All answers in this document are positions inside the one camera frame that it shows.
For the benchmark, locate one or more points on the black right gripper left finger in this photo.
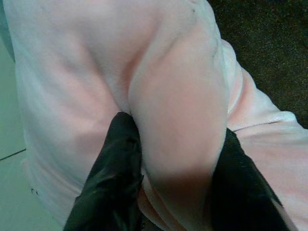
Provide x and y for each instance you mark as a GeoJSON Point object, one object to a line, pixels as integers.
{"type": "Point", "coordinates": [113, 173]}

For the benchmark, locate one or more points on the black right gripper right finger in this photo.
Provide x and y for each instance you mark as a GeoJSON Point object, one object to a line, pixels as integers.
{"type": "Point", "coordinates": [243, 190]}

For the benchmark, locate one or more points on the pale pink plush pillow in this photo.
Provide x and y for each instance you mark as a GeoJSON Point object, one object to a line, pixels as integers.
{"type": "Point", "coordinates": [154, 79]}

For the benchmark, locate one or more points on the dark speckled carpet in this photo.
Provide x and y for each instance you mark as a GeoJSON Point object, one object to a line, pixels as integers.
{"type": "Point", "coordinates": [267, 45]}

